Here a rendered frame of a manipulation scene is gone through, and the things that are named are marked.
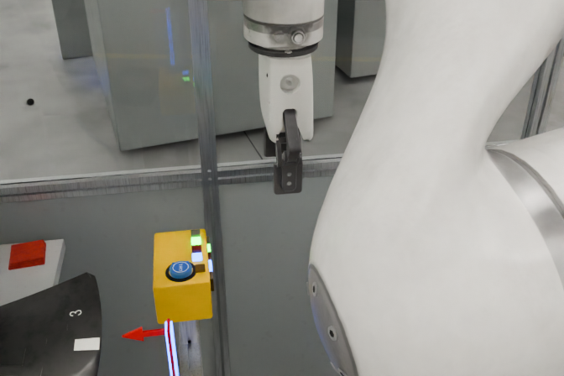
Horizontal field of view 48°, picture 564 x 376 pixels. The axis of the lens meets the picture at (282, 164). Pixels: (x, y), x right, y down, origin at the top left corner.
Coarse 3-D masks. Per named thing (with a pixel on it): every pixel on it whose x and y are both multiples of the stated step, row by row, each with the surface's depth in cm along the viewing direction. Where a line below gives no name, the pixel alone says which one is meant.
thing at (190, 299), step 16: (160, 240) 121; (176, 240) 121; (160, 256) 117; (176, 256) 117; (160, 272) 113; (192, 272) 113; (208, 272) 113; (160, 288) 110; (176, 288) 111; (192, 288) 111; (208, 288) 112; (160, 304) 112; (176, 304) 113; (192, 304) 113; (208, 304) 114; (160, 320) 114; (176, 320) 115; (192, 320) 115
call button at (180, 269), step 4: (172, 264) 113; (176, 264) 113; (180, 264) 113; (184, 264) 113; (188, 264) 113; (172, 268) 113; (176, 268) 113; (180, 268) 113; (184, 268) 113; (188, 268) 113; (172, 272) 112; (176, 272) 112; (180, 272) 112; (184, 272) 112; (188, 272) 112; (172, 276) 112; (176, 276) 112; (180, 276) 111; (184, 276) 112
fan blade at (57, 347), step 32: (64, 288) 90; (96, 288) 89; (0, 320) 86; (32, 320) 86; (64, 320) 86; (96, 320) 86; (0, 352) 82; (32, 352) 82; (64, 352) 82; (96, 352) 83
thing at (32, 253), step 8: (40, 240) 152; (16, 248) 150; (24, 248) 150; (32, 248) 150; (40, 248) 150; (16, 256) 147; (24, 256) 147; (32, 256) 147; (40, 256) 147; (8, 264) 147; (16, 264) 146; (24, 264) 146; (32, 264) 147; (40, 264) 147
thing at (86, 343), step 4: (76, 340) 84; (80, 340) 84; (84, 340) 84; (88, 340) 84; (92, 340) 84; (96, 340) 84; (76, 344) 83; (80, 344) 84; (84, 344) 84; (88, 344) 84; (92, 344) 84; (96, 344) 84; (76, 348) 83; (80, 348) 83; (84, 348) 83; (88, 348) 83; (92, 348) 83; (96, 348) 83
